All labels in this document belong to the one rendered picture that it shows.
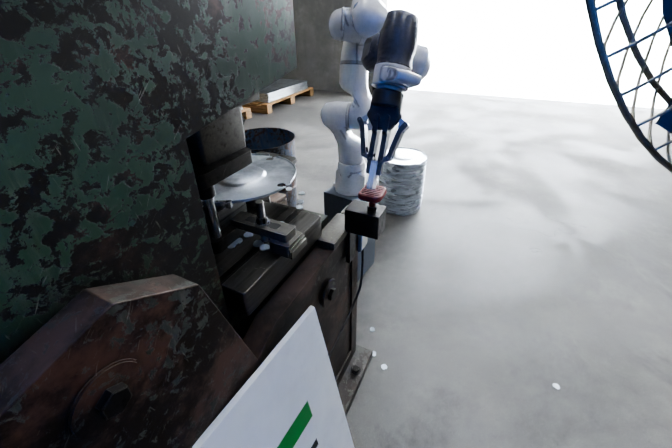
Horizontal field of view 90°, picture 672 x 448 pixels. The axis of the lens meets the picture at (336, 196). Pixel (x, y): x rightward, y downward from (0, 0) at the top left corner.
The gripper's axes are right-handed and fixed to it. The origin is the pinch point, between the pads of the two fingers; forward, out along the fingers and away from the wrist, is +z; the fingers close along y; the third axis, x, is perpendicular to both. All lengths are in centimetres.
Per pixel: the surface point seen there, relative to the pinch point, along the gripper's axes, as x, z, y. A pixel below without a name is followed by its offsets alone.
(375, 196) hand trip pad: 1.0, 5.0, -1.8
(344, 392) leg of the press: -23, 74, 3
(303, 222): 7.7, 14.3, 13.0
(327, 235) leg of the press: 0.2, 17.8, 9.3
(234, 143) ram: 21.3, -1.9, 25.6
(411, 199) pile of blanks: -132, 15, 14
